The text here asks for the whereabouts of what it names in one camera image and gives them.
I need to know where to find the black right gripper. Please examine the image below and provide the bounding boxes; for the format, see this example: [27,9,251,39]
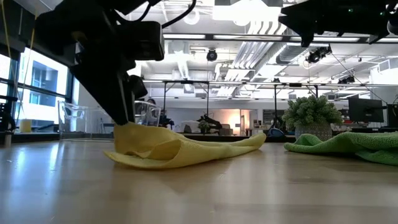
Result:
[279,0,398,47]

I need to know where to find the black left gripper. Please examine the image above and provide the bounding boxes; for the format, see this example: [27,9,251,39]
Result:
[34,0,149,126]

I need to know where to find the yellow microfiber towel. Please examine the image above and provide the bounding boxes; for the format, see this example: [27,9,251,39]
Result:
[104,121,267,170]

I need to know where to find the green microfiber towel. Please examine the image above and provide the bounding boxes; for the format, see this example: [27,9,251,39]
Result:
[284,131,398,166]

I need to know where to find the clear plastic basket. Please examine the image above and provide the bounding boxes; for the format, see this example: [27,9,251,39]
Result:
[58,100,162,140]

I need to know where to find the black ceiling spotlight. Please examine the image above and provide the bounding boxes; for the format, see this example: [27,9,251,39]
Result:
[306,45,333,64]

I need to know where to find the small green plant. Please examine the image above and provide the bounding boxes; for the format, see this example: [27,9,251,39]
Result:
[198,120,211,134]

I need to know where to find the artificial plant in patterned pot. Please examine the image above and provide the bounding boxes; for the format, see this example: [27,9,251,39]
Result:
[281,95,344,141]

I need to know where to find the yellow bin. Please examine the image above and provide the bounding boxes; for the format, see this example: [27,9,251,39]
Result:
[19,119,32,134]

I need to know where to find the black computer monitor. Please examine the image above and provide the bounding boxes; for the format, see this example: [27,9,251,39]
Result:
[348,98,385,123]
[387,104,398,128]

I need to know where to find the black equipment stand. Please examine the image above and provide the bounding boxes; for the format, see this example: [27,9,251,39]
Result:
[0,95,19,147]

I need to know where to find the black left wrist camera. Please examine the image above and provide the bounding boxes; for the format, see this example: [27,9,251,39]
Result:
[119,21,165,62]

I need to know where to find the black metal workstation frame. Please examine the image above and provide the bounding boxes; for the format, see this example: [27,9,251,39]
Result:
[161,80,320,128]

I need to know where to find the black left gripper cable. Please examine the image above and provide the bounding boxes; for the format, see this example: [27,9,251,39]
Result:
[136,0,197,29]

